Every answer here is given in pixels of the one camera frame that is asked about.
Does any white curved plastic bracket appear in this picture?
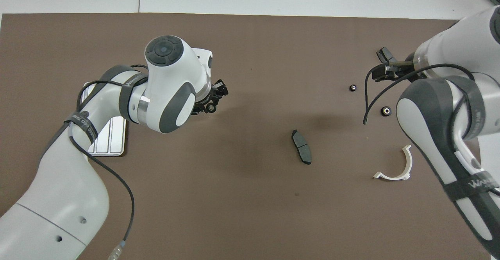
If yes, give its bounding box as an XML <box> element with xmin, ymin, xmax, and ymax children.
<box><xmin>373</xmin><ymin>145</ymin><xmax>413</xmax><ymax>181</ymax></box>

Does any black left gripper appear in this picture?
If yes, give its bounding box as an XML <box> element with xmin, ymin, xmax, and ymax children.
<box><xmin>191</xmin><ymin>79</ymin><xmax>229</xmax><ymax>115</ymax></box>

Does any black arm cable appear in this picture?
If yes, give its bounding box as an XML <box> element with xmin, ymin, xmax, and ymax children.
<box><xmin>362</xmin><ymin>64</ymin><xmax>476</xmax><ymax>126</ymax></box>
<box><xmin>68</xmin><ymin>64</ymin><xmax>151</xmax><ymax>260</ymax></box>

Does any long dark grey brake pad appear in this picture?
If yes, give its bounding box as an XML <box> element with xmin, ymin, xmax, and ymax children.
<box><xmin>291</xmin><ymin>129</ymin><xmax>313</xmax><ymax>165</ymax></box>

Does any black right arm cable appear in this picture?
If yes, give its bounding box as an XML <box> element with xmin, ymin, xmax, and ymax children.
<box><xmin>362</xmin><ymin>64</ymin><xmax>476</xmax><ymax>126</ymax></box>

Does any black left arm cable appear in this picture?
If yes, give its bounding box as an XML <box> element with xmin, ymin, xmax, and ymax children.
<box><xmin>68</xmin><ymin>64</ymin><xmax>151</xmax><ymax>260</ymax></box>

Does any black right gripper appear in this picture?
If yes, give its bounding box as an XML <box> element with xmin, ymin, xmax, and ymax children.
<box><xmin>371</xmin><ymin>53</ymin><xmax>418</xmax><ymax>81</ymax></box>

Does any silver metal tray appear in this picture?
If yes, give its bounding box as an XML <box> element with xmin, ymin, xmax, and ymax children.
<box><xmin>80</xmin><ymin>82</ymin><xmax>128</xmax><ymax>157</ymax></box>

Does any brown paper table mat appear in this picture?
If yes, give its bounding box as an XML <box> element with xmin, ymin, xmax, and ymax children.
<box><xmin>0</xmin><ymin>13</ymin><xmax>492</xmax><ymax>260</ymax></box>

